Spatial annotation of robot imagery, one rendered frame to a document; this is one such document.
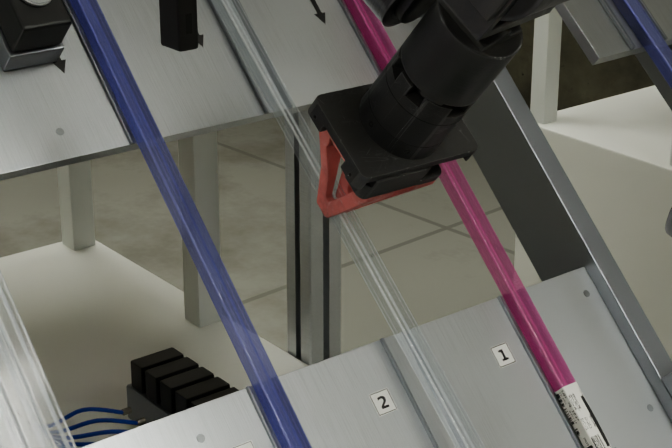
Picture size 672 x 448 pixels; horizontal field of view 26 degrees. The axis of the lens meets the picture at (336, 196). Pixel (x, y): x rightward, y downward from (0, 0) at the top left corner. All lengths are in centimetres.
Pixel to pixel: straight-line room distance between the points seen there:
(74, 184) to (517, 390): 84
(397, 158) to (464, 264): 239
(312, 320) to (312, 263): 6
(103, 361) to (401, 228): 206
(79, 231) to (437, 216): 191
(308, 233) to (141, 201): 229
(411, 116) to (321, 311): 59
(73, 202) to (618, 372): 84
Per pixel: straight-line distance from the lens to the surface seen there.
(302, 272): 143
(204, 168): 149
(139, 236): 347
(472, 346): 102
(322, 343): 147
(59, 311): 161
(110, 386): 144
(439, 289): 316
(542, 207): 113
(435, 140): 91
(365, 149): 90
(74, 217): 175
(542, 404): 103
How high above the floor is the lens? 129
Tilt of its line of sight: 20 degrees down
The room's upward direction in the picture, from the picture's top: straight up
